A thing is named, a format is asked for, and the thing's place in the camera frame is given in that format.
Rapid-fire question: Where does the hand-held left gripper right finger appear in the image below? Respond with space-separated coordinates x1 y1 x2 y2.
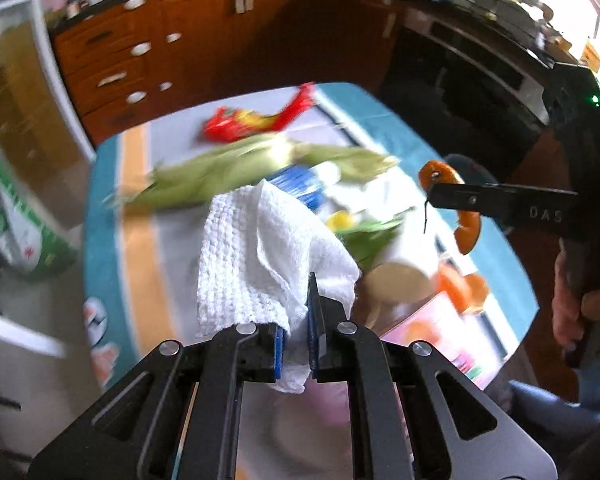
305 271 556 480

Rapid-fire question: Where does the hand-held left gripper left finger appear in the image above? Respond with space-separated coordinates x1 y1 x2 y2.
27 322 287 480

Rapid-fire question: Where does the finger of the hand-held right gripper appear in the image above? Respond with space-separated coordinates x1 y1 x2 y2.
426 181 506 228

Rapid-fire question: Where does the white paper towel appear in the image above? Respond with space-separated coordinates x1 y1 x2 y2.
195 179 362 395

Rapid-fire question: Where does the yellow measuring spoon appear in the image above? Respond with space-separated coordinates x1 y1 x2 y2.
326 211 361 233

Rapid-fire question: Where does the person's right hand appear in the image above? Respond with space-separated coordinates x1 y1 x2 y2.
552 250 600 348

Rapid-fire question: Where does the white paper cup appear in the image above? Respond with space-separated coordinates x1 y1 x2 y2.
364 200 441 305

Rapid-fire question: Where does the flat orange peel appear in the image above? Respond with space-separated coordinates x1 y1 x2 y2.
435 262 491 316

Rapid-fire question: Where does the black oven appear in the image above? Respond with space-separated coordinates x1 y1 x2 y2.
380 15 556 156

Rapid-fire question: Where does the pink box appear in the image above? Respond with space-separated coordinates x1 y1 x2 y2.
380 290 486 391

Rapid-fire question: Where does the blue white packet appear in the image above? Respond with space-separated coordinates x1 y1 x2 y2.
270 162 343 211

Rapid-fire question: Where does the red snack wrapper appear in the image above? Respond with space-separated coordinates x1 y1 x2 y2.
202 82 317 145

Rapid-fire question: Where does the person's blue jeans leg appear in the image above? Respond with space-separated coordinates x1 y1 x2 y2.
500 345 600 461

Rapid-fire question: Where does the brown wooden cabinet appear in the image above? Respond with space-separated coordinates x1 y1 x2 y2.
50 0 406 148

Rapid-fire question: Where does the green white bag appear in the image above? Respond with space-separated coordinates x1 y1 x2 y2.
0 130 78 276

